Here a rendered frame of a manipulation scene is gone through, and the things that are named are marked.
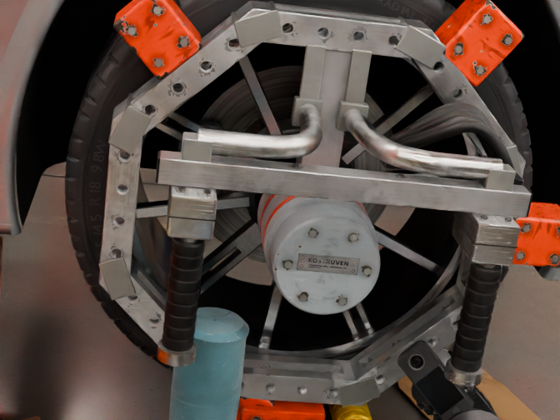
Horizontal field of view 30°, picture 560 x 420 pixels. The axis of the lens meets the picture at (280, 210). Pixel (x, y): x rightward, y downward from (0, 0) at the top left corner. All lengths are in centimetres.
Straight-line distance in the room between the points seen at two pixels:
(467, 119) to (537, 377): 185
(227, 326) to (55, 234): 221
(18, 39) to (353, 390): 66
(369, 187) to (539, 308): 235
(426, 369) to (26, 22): 69
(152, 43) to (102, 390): 145
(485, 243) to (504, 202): 6
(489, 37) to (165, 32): 40
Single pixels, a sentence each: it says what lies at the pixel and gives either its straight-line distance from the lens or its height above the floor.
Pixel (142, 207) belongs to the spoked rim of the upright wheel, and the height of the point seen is 81.
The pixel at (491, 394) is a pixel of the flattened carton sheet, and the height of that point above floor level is 1.
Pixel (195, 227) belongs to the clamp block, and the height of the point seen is 91.
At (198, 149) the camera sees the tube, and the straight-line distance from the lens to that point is 113.
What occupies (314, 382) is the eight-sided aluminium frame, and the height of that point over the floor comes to 61.
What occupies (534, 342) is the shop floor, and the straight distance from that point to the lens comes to 324.
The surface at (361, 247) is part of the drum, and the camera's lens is 124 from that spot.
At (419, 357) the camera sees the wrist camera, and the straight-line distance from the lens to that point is 141.
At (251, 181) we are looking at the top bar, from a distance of 114.
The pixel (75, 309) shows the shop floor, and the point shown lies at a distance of 299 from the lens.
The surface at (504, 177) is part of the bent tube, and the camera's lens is 120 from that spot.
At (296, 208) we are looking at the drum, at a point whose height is 90.
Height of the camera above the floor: 133
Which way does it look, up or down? 20 degrees down
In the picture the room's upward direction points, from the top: 8 degrees clockwise
